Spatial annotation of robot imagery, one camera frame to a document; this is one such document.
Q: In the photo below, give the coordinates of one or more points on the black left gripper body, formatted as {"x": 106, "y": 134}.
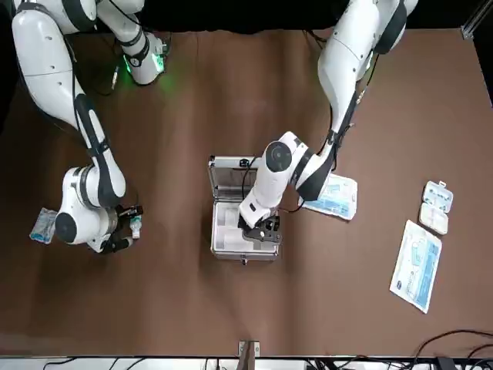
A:
{"x": 256, "y": 232}

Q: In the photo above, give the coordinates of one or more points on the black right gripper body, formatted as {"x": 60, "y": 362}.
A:
{"x": 122, "y": 225}

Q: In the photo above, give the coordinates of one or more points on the small white disinfectant bottle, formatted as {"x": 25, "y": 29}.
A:
{"x": 136, "y": 227}

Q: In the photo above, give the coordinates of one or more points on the white plastic partition tray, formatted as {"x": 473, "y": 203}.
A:
{"x": 227, "y": 239}

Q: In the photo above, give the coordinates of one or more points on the aluminium first-aid case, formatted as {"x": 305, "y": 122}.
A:
{"x": 227, "y": 173}

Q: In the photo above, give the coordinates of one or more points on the small blue white gauze packet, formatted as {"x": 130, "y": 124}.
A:
{"x": 40, "y": 229}

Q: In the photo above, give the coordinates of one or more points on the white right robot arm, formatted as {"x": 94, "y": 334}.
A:
{"x": 46, "y": 65}

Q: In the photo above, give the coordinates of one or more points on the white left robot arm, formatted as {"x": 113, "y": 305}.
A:
{"x": 346, "y": 58}

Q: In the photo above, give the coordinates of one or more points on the wide blue white mask packet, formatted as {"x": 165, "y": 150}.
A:
{"x": 339, "y": 204}

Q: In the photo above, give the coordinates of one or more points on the long blue white mask packet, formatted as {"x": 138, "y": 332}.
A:
{"x": 418, "y": 266}

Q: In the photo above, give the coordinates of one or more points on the clear plastic pill box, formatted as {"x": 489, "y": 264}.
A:
{"x": 435, "y": 208}

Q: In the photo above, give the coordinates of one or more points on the aluminium frame post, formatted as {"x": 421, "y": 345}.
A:
{"x": 248, "y": 354}
{"x": 475, "y": 27}

